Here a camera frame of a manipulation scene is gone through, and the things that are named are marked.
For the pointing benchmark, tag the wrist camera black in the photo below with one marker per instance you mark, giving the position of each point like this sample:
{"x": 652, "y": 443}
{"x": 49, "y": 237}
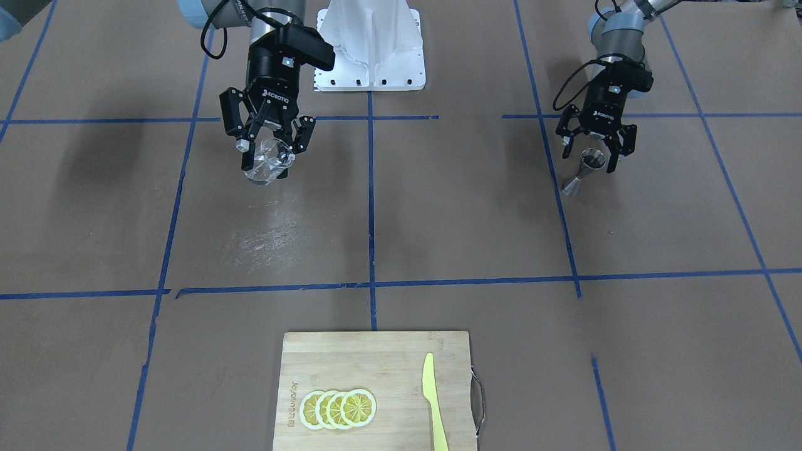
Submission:
{"x": 624, "y": 76}
{"x": 305, "y": 45}

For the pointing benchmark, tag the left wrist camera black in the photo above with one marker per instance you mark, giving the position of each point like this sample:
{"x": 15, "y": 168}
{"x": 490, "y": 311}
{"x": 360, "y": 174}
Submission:
{"x": 624, "y": 76}

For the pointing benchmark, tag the bamboo cutting board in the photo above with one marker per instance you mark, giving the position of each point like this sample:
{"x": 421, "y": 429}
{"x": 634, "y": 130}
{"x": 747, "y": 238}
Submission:
{"x": 389, "y": 364}

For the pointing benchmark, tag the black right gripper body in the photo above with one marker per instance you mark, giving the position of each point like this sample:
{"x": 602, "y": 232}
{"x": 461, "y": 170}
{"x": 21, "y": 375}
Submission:
{"x": 268, "y": 81}

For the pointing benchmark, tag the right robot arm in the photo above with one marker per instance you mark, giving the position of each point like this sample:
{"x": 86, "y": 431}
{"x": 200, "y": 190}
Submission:
{"x": 263, "y": 18}

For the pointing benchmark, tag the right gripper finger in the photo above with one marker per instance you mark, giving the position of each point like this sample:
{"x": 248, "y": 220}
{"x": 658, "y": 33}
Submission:
{"x": 293, "y": 139}
{"x": 243, "y": 116}

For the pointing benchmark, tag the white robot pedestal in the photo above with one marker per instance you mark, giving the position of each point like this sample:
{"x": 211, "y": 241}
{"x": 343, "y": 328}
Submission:
{"x": 378, "y": 46}

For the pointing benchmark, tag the yellow plastic knife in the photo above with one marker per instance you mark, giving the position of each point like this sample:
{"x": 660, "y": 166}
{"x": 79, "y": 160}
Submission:
{"x": 430, "y": 394}

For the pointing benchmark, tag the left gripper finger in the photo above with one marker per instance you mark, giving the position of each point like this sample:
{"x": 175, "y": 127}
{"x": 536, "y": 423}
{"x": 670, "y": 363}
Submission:
{"x": 621, "y": 143}
{"x": 568, "y": 128}

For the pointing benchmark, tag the clear glass cup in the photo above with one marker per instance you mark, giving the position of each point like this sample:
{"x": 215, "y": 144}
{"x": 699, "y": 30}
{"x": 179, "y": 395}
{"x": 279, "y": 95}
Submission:
{"x": 271, "y": 159}

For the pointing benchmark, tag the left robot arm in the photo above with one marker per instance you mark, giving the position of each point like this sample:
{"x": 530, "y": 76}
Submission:
{"x": 616, "y": 34}

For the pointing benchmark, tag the steel jigger measuring cup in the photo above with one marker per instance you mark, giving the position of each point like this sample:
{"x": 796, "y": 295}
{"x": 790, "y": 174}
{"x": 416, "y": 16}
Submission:
{"x": 591, "y": 160}

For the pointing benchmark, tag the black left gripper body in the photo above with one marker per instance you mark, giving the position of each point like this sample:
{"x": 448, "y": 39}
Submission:
{"x": 598, "y": 108}

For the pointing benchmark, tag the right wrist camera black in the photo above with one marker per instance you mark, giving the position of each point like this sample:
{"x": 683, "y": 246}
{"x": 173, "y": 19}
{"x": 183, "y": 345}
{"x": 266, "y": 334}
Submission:
{"x": 305, "y": 45}

